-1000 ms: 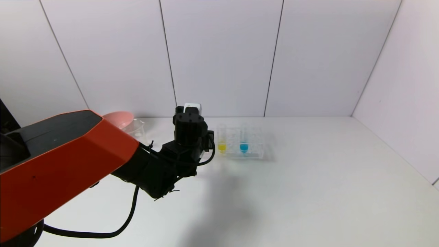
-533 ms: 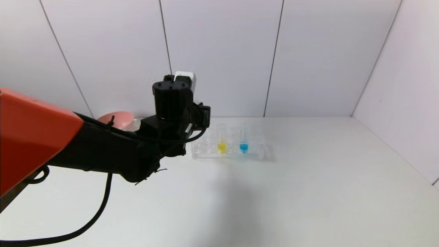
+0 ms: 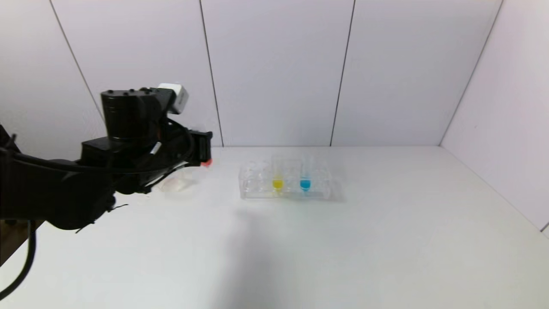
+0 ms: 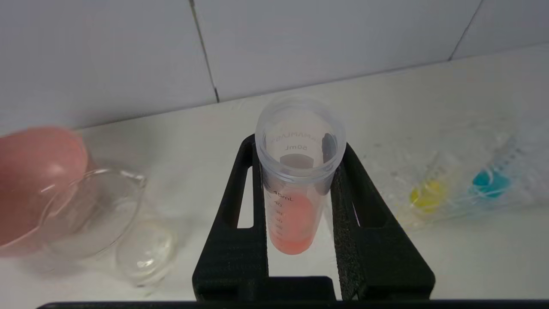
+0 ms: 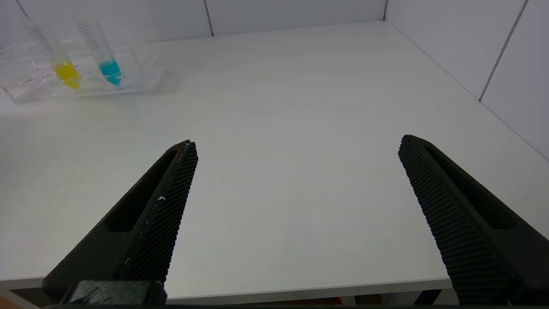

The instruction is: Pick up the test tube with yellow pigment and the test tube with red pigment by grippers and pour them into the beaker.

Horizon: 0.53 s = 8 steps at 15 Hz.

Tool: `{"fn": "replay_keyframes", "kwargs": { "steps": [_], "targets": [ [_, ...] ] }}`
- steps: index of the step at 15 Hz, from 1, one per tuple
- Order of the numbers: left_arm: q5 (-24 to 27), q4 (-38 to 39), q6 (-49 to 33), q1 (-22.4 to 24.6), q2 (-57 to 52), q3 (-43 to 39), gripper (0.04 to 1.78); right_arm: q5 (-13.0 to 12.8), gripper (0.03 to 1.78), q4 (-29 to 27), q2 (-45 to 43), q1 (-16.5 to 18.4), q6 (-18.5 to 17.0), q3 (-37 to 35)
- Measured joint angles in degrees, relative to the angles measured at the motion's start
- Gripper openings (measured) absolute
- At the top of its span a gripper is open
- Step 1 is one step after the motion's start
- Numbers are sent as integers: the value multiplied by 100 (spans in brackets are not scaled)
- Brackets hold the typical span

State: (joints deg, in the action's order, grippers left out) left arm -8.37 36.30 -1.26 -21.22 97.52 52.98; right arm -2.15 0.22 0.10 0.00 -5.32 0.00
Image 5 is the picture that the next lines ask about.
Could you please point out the test tube with blue pigment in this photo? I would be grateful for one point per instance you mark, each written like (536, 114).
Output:
(110, 69)

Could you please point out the test tube with yellow pigment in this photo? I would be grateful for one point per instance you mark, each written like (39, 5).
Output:
(66, 73)

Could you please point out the clear acrylic test tube rack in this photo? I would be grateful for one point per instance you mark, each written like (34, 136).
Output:
(137, 79)

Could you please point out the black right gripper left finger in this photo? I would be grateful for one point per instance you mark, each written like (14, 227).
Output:
(141, 223)

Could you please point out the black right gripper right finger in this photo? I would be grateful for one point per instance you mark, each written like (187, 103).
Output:
(467, 223)

